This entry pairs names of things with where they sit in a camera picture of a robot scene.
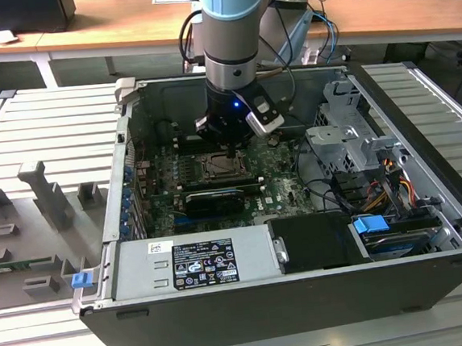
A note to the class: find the metal drive cage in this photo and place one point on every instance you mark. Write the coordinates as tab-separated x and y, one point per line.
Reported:
333	143

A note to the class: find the wooden desk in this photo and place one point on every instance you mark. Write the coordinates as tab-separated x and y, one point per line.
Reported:
101	30
383	14

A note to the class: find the blue slot clip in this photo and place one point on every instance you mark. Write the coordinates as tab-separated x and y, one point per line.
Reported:
126	217
127	199
128	173
125	232

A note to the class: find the grey plastic latch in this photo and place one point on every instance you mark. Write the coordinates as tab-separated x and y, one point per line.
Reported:
126	89

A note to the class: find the black computer box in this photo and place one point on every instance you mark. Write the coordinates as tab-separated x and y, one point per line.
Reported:
19	13

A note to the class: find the round coin battery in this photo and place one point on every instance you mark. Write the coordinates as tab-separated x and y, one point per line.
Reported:
273	141

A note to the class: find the black RAM slot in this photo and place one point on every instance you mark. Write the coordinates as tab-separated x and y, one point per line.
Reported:
199	181
188	150
200	191
188	142
188	146
200	188
187	139
199	184

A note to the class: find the grey parts rack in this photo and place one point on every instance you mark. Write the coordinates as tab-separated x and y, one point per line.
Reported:
31	243

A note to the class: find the grey and black PC case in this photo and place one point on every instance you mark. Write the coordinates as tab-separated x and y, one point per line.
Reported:
268	319

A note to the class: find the black power supply label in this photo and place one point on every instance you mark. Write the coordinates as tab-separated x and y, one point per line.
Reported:
204	264

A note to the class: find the silver power supply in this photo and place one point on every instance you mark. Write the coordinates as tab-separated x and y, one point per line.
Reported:
142	270

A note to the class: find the hard disk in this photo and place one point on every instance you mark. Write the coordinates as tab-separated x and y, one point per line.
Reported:
397	243

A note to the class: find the black plastic shroud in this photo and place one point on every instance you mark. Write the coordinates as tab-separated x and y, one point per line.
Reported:
314	242

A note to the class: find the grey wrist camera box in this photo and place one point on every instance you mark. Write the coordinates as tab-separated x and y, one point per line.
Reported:
201	124

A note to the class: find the blue plastic latch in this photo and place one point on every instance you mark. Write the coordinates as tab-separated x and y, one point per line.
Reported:
82	280

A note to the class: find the blue disk carrier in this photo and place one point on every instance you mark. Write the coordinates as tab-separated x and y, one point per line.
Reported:
369	224

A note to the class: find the CPU socket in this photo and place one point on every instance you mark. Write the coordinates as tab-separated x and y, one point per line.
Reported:
204	178

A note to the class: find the green RAM stick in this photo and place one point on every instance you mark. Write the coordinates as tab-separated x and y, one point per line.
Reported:
4	266

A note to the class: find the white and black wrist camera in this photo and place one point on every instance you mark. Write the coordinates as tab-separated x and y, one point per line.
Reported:
265	115

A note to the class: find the green motherboard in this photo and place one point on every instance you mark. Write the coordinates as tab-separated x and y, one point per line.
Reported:
285	194

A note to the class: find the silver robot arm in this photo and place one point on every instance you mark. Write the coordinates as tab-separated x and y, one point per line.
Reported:
229	39

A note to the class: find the black graphics card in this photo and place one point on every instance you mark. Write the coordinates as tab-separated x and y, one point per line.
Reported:
213	203

